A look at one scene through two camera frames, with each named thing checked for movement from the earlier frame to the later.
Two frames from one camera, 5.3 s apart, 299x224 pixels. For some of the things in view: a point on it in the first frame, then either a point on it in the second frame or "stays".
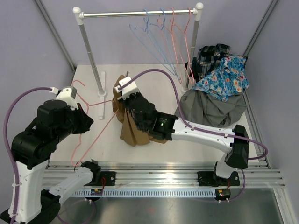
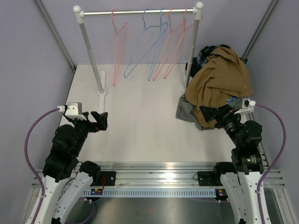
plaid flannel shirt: [208, 58] stays
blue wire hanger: [147, 38] to [166, 23]
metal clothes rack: [196, 11] stays
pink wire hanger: [101, 132] to [120, 37]
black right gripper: [128, 99] to [221, 114]
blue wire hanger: [159, 36] to [160, 26]
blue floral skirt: [229, 78] to [231, 98]
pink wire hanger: [192, 82] to [185, 29]
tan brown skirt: [131, 133] to [222, 75]
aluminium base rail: [257, 173] stays
